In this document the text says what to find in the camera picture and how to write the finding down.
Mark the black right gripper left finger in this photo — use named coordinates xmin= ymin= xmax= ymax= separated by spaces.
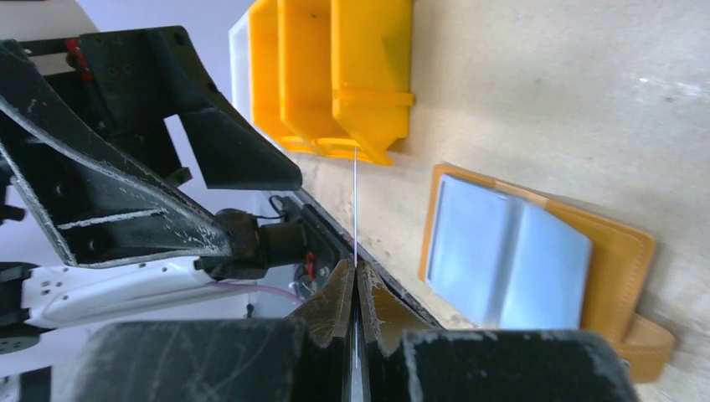
xmin=55 ymin=260 xmax=353 ymax=401

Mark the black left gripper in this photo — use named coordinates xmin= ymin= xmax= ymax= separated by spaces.
xmin=1 ymin=25 xmax=303 ymax=268

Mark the yellow bin with black cards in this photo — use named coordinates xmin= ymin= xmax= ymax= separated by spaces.
xmin=276 ymin=1 xmax=414 ymax=166

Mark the thin card edge-on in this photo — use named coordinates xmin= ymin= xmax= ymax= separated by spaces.
xmin=352 ymin=147 xmax=358 ymax=270

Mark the white plastic tray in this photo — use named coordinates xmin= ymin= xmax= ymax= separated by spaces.
xmin=229 ymin=12 xmax=253 ymax=122

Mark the tan leather card holder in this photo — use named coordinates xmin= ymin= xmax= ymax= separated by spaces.
xmin=418 ymin=164 xmax=675 ymax=383

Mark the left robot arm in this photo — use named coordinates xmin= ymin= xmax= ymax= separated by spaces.
xmin=1 ymin=26 xmax=307 ymax=353

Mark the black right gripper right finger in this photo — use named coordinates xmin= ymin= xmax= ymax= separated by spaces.
xmin=356 ymin=261 xmax=640 ymax=401

